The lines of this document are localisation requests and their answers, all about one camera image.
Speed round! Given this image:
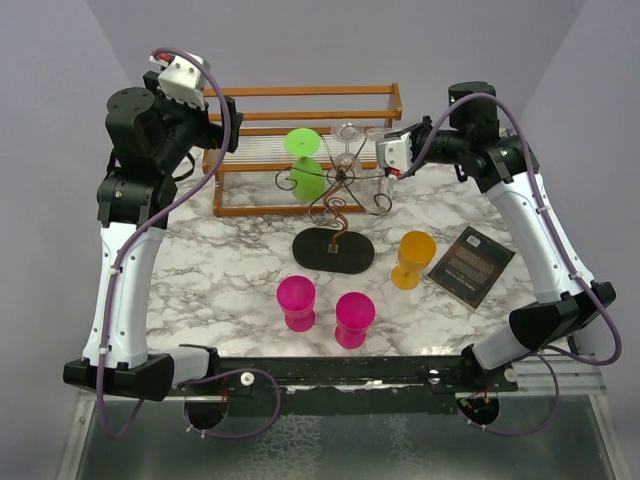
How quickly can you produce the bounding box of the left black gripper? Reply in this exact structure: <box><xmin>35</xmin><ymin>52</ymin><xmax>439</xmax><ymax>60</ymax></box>
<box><xmin>144</xmin><ymin>71</ymin><xmax>241</xmax><ymax>172</ymax></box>

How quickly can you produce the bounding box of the frosted clear wine glass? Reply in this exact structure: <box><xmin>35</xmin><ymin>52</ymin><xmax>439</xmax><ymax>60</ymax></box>
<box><xmin>357</xmin><ymin>126</ymin><xmax>394</xmax><ymax>217</ymax></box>

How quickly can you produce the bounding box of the green plastic wine glass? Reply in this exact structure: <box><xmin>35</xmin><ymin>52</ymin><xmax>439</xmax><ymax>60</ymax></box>
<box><xmin>284</xmin><ymin>128</ymin><xmax>325</xmax><ymax>203</ymax></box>

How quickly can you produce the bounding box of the orange plastic wine glass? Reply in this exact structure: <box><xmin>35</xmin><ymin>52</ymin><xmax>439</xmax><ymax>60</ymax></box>
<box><xmin>391</xmin><ymin>231</ymin><xmax>437</xmax><ymax>290</ymax></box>

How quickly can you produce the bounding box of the metal wine glass rack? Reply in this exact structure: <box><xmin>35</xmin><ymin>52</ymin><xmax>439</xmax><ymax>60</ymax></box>
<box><xmin>274</xmin><ymin>127</ymin><xmax>394</xmax><ymax>275</ymax></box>

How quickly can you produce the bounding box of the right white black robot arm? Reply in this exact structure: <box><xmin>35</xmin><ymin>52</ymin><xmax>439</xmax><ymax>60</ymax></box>
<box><xmin>406</xmin><ymin>81</ymin><xmax>622</xmax><ymax>391</ymax></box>

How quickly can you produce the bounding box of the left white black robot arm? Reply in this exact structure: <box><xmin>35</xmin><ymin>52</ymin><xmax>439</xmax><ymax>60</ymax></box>
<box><xmin>63</xmin><ymin>72</ymin><xmax>243</xmax><ymax>401</ymax></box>

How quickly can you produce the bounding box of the orange wooden dish rack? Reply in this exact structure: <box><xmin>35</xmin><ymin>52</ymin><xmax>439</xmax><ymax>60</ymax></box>
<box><xmin>213</xmin><ymin>83</ymin><xmax>403</xmax><ymax>217</ymax></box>

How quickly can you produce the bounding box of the dark book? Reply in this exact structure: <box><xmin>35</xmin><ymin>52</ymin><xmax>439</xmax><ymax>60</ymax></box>
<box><xmin>428</xmin><ymin>227</ymin><xmax>515</xmax><ymax>309</ymax></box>

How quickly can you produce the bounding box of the left pink plastic goblet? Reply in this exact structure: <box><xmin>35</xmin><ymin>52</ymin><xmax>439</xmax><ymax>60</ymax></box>
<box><xmin>276</xmin><ymin>275</ymin><xmax>316</xmax><ymax>333</ymax></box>

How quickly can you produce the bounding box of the pink plastic goblet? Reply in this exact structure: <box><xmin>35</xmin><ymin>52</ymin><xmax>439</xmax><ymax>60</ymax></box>
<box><xmin>276</xmin><ymin>275</ymin><xmax>316</xmax><ymax>333</ymax></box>
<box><xmin>335</xmin><ymin>292</ymin><xmax>376</xmax><ymax>349</ymax></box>

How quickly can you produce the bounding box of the right pink plastic goblet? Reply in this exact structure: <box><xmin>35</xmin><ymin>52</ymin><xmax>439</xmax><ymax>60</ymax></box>
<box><xmin>335</xmin><ymin>292</ymin><xmax>376</xmax><ymax>349</ymax></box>

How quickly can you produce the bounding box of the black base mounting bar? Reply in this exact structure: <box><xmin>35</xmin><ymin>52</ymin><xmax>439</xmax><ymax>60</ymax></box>
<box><xmin>169</xmin><ymin>356</ymin><xmax>518</xmax><ymax>417</ymax></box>

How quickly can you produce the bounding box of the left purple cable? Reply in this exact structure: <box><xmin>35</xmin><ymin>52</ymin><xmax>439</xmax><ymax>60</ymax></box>
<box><xmin>95</xmin><ymin>46</ymin><xmax>234</xmax><ymax>440</ymax></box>

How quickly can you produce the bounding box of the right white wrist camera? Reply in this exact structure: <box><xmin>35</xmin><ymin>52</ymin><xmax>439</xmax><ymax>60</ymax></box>
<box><xmin>375</xmin><ymin>130</ymin><xmax>413</xmax><ymax>177</ymax></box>

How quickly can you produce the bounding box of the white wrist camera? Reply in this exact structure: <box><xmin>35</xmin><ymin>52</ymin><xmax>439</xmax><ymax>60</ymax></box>
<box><xmin>375</xmin><ymin>130</ymin><xmax>413</xmax><ymax>177</ymax></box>
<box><xmin>149</xmin><ymin>53</ymin><xmax>210</xmax><ymax>110</ymax></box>

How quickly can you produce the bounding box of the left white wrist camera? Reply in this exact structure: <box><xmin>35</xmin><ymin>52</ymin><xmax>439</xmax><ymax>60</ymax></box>
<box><xmin>149</xmin><ymin>53</ymin><xmax>210</xmax><ymax>110</ymax></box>

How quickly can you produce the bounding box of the aluminium rail frame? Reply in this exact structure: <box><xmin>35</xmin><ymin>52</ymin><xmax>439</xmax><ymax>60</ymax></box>
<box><xmin>54</xmin><ymin>127</ymin><xmax>631</xmax><ymax>480</ymax></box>

